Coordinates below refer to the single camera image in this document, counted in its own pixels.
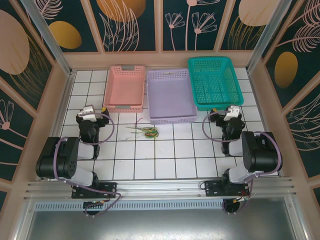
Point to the pink perforated plastic basket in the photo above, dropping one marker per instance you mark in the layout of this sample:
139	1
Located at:
125	87

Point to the purple perforated plastic basket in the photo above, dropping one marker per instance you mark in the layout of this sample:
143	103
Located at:
170	97

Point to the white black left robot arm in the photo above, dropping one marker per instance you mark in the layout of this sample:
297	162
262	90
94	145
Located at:
85	151

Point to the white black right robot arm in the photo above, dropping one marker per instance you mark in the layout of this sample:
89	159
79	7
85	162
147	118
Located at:
235	150

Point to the green mesh plastic basket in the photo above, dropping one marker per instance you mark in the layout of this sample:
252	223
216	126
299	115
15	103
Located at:
215	82

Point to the small circuit board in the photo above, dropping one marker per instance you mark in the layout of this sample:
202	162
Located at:
93	204

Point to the brushed metal front plate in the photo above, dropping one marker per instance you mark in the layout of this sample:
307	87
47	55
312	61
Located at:
160	225

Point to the white-mounted right wrist camera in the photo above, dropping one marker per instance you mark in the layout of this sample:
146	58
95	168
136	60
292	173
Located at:
231	113

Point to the white-mounted wrist camera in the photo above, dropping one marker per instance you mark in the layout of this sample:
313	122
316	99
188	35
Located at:
231	113
87	113

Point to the white-mounted left wrist camera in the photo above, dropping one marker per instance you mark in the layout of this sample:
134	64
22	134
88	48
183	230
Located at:
87	113

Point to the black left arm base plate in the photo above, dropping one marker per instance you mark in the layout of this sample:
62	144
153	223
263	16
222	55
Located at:
107	188

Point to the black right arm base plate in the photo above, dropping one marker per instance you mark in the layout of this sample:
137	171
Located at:
212	188

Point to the aluminium frame post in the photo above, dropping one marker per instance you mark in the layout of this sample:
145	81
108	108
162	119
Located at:
267	37
52	42

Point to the aluminium mounting rail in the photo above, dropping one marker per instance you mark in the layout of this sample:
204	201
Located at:
160	187

